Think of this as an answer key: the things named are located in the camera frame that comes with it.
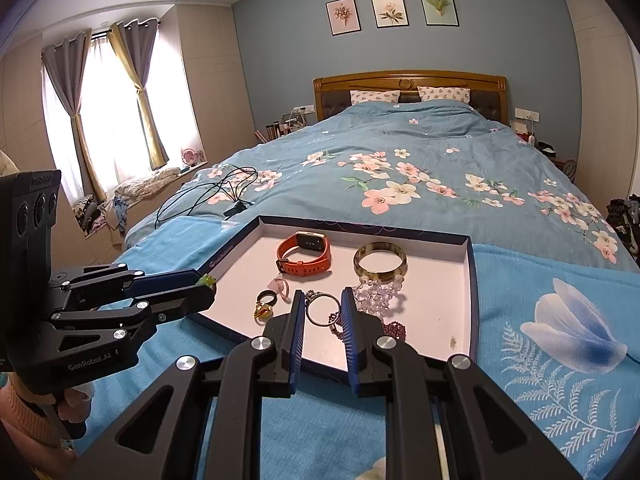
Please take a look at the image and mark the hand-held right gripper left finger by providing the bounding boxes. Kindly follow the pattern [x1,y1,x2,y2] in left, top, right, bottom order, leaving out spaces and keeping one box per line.
[65,289,307,480]

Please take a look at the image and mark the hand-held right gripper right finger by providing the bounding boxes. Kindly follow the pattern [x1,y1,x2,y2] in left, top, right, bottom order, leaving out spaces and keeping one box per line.
[341,287,583,480]

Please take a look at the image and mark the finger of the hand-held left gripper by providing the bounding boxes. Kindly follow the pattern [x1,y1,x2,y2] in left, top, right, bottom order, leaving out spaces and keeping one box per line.
[47,282,217,356]
[50,266,204,305]

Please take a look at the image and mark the dark red bead bracelet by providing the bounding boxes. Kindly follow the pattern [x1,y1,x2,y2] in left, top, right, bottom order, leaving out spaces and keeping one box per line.
[327,310,409,344]

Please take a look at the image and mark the silver ring bracelet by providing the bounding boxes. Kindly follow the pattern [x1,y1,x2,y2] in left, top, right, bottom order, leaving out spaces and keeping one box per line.
[303,289,344,329]

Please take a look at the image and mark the clear crystal bead bracelet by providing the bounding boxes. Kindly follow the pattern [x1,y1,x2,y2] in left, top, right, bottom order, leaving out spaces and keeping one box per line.
[351,276,407,317]

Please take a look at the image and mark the pink pendant with cord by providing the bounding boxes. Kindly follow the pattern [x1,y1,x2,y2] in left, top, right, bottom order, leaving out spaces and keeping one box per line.
[267,276,294,304]

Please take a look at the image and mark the dark blue cardboard tray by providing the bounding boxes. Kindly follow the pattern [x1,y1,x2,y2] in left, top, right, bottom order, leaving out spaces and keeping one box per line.
[197,215,480,376]

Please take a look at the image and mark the person's left forearm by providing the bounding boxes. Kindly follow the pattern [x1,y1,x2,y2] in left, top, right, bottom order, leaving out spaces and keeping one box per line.
[0,370,76,480]

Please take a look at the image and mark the person's left hand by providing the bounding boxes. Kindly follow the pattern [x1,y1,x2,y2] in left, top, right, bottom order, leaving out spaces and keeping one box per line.
[54,384,95,424]

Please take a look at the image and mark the pile of patterned clothes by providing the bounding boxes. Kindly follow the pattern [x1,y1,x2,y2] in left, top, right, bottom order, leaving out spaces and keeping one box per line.
[72,195,132,237]

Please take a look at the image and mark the amber bangle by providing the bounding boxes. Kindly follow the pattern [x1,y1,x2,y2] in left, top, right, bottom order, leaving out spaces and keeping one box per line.
[353,241,408,280]

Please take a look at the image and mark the crumpled light bedding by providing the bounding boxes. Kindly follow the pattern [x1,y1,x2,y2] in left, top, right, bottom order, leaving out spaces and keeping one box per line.
[114,167,182,199]

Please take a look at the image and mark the orange smart watch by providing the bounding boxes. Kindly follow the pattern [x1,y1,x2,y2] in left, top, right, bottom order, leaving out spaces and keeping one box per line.
[276,231,333,279]

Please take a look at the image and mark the bright window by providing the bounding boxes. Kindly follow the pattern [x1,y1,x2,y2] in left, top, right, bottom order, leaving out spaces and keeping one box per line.
[45,35,166,202]

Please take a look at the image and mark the gold curtain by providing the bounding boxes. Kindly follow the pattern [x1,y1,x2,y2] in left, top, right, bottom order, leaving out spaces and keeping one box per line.
[108,22,169,172]

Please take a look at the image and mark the grey curtain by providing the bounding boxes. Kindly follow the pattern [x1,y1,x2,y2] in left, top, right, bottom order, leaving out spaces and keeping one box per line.
[41,30,94,202]
[123,17,161,94]

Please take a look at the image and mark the light blue flower blanket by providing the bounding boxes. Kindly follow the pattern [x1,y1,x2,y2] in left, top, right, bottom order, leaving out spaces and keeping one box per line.
[82,220,640,480]

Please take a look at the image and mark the nightstand clutter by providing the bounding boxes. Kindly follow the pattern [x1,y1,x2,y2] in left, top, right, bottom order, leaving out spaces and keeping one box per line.
[254,114,314,144]

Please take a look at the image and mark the floral grey-blue duvet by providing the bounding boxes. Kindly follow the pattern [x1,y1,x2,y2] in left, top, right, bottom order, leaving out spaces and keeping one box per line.
[125,100,640,275]

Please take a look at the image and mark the spotted white pillow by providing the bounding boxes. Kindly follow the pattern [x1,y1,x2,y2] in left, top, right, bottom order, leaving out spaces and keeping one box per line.
[417,86,472,106]
[350,90,402,107]

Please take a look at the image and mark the wooden bed headboard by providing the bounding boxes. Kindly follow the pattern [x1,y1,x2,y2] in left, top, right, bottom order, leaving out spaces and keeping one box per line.
[313,72,509,124]

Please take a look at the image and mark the cluttered nightstand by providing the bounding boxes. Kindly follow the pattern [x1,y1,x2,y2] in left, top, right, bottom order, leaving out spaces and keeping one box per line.
[510,129,579,182]

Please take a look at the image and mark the pile of dark clothes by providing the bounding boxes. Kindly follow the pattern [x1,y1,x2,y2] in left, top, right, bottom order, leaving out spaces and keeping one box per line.
[605,194,640,257]

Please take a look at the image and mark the framed flower picture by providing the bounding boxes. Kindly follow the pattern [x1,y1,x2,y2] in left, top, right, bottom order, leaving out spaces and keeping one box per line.
[325,0,362,37]
[370,0,409,29]

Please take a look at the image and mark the framed green leaf picture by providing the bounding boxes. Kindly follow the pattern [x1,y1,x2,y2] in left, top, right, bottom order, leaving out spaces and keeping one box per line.
[418,0,460,27]

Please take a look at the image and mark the beige wardrobe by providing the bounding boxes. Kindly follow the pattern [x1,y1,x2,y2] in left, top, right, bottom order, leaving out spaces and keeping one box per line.
[557,0,640,201]

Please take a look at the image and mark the black cable bundle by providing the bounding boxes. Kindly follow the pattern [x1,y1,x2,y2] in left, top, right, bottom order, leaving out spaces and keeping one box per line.
[156,164,261,227]

